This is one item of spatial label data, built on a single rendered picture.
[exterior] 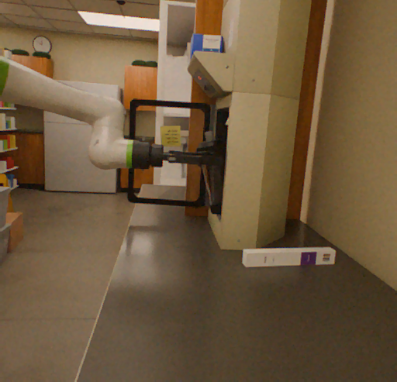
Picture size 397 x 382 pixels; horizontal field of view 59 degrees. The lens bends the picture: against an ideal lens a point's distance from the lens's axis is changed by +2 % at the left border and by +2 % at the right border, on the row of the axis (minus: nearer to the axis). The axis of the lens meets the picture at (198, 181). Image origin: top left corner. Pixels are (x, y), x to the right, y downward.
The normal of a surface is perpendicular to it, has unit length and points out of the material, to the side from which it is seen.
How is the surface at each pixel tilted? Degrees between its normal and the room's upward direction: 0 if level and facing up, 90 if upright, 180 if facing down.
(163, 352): 0
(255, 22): 90
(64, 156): 90
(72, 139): 90
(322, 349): 0
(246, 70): 90
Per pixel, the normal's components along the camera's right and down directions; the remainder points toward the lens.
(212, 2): 0.10, 0.18
